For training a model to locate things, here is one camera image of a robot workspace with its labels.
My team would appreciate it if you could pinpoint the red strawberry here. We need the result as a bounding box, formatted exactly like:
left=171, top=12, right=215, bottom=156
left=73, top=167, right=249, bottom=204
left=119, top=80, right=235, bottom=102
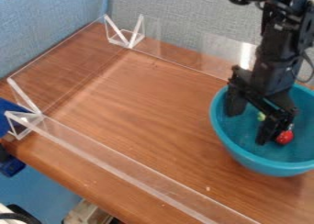
left=269, top=112, right=294, bottom=145

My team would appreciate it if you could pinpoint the clear acrylic barrier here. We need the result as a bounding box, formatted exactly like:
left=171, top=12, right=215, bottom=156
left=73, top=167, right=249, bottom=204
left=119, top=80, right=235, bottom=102
left=4, top=14, right=314, bottom=224

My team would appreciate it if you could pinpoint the blue clamp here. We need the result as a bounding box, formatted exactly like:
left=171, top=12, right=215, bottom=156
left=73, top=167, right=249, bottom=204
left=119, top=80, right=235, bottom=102
left=0, top=97, right=32, bottom=178

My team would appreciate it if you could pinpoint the white black object under table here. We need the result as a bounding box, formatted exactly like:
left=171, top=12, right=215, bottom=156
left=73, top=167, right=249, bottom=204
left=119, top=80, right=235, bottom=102
left=0, top=203, right=41, bottom=224

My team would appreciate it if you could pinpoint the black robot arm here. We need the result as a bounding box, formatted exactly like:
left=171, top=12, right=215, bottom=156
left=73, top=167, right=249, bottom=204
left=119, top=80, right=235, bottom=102
left=224, top=0, right=314, bottom=145

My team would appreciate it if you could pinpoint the grey box under table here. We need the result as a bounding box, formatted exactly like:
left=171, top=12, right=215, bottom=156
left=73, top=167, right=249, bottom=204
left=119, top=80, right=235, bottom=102
left=62, top=199, right=112, bottom=224

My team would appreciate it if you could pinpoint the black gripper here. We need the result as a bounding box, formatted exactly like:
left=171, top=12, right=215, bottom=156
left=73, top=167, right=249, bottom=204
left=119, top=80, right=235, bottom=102
left=224, top=65, right=296, bottom=145

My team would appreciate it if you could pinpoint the blue plastic bowl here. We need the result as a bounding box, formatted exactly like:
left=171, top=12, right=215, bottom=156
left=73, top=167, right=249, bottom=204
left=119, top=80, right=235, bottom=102
left=208, top=84, right=314, bottom=177

